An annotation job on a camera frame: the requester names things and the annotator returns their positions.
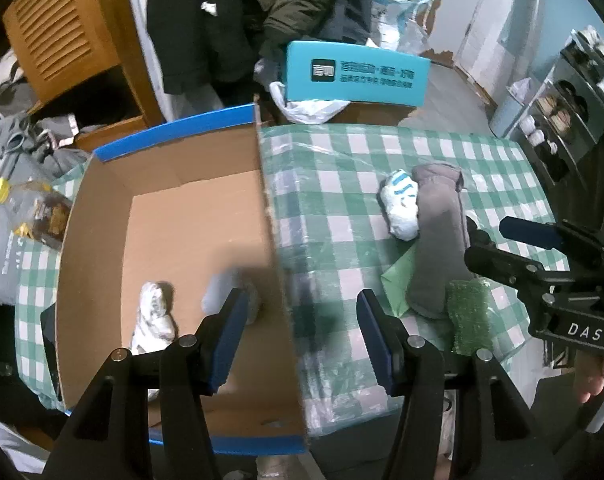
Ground crumpled grey clothes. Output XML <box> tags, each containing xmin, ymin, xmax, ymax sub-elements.
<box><xmin>0</xmin><ymin>50</ymin><xmax>35</xmax><ymax>108</ymax></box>

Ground teal shoe box with text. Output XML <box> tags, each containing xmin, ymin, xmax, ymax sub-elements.
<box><xmin>283</xmin><ymin>40</ymin><xmax>431</xmax><ymax>109</ymax></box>

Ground grey long sock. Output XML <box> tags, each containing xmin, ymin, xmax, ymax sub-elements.
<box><xmin>406</xmin><ymin>162</ymin><xmax>475</xmax><ymax>320</ymax></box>

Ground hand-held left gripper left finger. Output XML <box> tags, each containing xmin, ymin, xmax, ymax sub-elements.
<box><xmin>42</xmin><ymin>287</ymin><xmax>253</xmax><ymax>480</ymax></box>

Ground grey handled scissors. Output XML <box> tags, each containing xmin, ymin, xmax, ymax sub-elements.
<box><xmin>2</xmin><ymin>116</ymin><xmax>51</xmax><ymax>154</ymax></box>

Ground white hanging garment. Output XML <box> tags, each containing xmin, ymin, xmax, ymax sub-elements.
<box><xmin>126</xmin><ymin>0</ymin><xmax>228</xmax><ymax>122</ymax></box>

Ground pale grey sock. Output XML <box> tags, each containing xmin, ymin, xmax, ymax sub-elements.
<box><xmin>201</xmin><ymin>267</ymin><xmax>262</xmax><ymax>326</ymax></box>

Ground pale blue trash bin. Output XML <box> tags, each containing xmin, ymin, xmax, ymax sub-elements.
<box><xmin>489</xmin><ymin>80</ymin><xmax>538</xmax><ymax>138</ymax></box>

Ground blue white printed plastic bag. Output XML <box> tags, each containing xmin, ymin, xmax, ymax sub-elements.
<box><xmin>367</xmin><ymin>0</ymin><xmax>443</xmax><ymax>53</ymax></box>

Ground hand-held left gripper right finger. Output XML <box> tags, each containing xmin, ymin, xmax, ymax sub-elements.
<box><xmin>356</xmin><ymin>289</ymin><xmax>565</xmax><ymax>480</ymax></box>

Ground wooden louvred cabinet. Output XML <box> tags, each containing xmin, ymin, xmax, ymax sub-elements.
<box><xmin>2</xmin><ymin>0</ymin><xmax>165</xmax><ymax>153</ymax></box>

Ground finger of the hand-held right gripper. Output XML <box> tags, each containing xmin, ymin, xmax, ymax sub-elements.
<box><xmin>464</xmin><ymin>229</ymin><xmax>549</xmax><ymax>292</ymax></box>
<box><xmin>499</xmin><ymin>216</ymin><xmax>604</xmax><ymax>268</ymax></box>

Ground white blue striped sock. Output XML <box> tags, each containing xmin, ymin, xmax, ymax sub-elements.
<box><xmin>379</xmin><ymin>170</ymin><xmax>423</xmax><ymax>241</ymax></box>

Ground light green paper sheet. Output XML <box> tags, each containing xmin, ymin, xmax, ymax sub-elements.
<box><xmin>380</xmin><ymin>250</ymin><xmax>418</xmax><ymax>317</ymax></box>

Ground group of assorted shoes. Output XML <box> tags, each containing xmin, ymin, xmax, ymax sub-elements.
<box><xmin>524</xmin><ymin>27</ymin><xmax>604</xmax><ymax>173</ymax></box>

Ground person's right hand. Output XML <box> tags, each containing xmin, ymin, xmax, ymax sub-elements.
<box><xmin>573</xmin><ymin>354</ymin><xmax>604</xmax><ymax>407</ymax></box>

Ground white rolled sock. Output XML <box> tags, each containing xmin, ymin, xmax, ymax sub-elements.
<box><xmin>129</xmin><ymin>281</ymin><xmax>178</xmax><ymax>401</ymax></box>

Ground dark hanging jacket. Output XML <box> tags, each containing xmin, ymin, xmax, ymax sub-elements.
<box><xmin>144</xmin><ymin>0</ymin><xmax>375</xmax><ymax>95</ymax></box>

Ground metal shoe rack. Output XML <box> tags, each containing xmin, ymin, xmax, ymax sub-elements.
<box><xmin>519</xmin><ymin>27</ymin><xmax>604</xmax><ymax>186</ymax></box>

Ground blue-sided cardboard box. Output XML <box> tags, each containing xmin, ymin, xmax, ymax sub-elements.
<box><xmin>54</xmin><ymin>103</ymin><xmax>310</xmax><ymax>457</ymax></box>

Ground green white checkered tablecloth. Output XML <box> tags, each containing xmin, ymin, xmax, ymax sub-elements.
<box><xmin>14</xmin><ymin>124</ymin><xmax>570</xmax><ymax>436</ymax></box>

